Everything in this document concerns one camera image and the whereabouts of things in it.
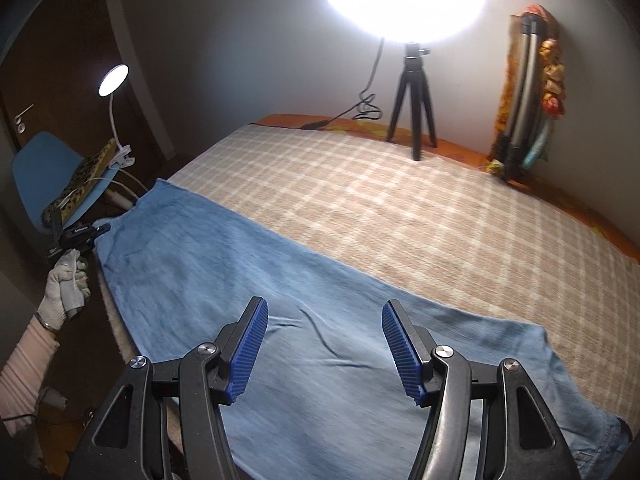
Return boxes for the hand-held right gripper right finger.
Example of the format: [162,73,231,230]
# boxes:
[381,300,583,480]

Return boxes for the blue denim pants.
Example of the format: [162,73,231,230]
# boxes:
[95,178,632,480]

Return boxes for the white fluffy mattress pad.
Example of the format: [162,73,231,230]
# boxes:
[97,257,146,361]

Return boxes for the person's left hand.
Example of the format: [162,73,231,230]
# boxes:
[35,250,92,332]

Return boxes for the folded silver tripod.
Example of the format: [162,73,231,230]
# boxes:
[500,15,543,181]

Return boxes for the beige plaid blanket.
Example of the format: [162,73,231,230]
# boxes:
[165,122,640,441]

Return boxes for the person's left forearm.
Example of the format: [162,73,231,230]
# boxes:
[0,316,62,436]

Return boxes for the brown wooden door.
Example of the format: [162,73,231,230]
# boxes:
[0,0,166,171]

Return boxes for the black ring light cable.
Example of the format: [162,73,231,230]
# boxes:
[302,0,406,131]

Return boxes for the blue chair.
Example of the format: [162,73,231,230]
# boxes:
[11,131,126,241]

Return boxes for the white clip lamp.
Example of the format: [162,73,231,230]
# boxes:
[97,63,137,168]

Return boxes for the white lamp cable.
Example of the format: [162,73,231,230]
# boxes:
[65,169,151,207]

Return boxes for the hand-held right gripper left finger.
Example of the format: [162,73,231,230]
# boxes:
[65,296,271,480]

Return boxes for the leopard print cushion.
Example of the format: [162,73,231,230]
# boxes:
[42,139,118,226]

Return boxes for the small black tripod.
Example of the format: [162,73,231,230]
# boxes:
[386,42,438,162]

